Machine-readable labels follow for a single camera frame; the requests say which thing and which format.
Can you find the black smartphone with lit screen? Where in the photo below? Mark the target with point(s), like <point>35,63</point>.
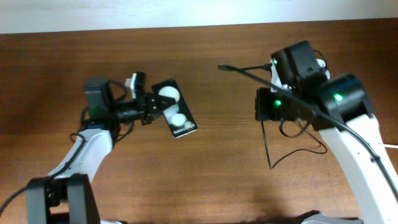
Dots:
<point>178,117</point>

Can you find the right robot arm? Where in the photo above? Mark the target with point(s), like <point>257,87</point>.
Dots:
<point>341,111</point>

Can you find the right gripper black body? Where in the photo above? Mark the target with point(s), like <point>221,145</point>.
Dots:
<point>271,106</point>

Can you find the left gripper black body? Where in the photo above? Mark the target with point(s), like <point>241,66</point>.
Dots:
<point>131,109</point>

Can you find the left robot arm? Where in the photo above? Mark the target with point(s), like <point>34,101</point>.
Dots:
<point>65,195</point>

